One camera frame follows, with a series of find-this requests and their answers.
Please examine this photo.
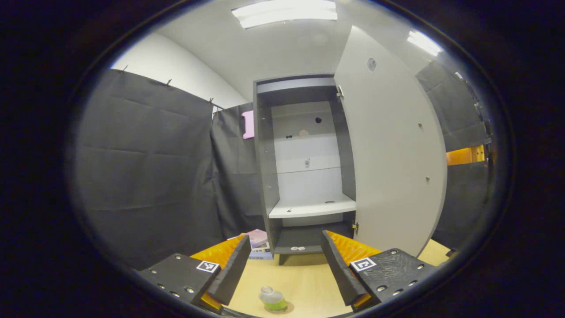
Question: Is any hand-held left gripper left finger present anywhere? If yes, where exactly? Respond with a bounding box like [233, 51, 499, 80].
[138, 233, 252, 314]

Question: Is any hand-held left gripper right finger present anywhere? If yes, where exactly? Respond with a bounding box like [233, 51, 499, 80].
[321, 230, 437, 312]

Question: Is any green bottle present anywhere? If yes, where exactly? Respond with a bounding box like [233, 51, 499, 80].
[259, 286, 288, 312]

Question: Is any dark grey cabinet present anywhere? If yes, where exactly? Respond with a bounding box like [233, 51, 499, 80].
[253, 74, 359, 266]

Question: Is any grey cabinet door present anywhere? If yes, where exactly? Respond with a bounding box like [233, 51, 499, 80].
[333, 25, 448, 258]

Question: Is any white cabinet shelf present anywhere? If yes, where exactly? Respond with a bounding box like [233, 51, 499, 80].
[268, 194, 357, 219]

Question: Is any pink box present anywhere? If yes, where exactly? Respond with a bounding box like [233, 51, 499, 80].
[245, 229, 269, 249]

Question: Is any black backdrop cloth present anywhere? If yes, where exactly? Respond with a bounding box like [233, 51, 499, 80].
[73, 60, 493, 271]

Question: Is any long ceiling light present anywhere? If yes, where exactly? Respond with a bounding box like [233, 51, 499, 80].
[407, 30, 443, 57]

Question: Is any large ceiling light panel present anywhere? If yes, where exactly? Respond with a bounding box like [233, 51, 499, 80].
[232, 0, 338, 29]

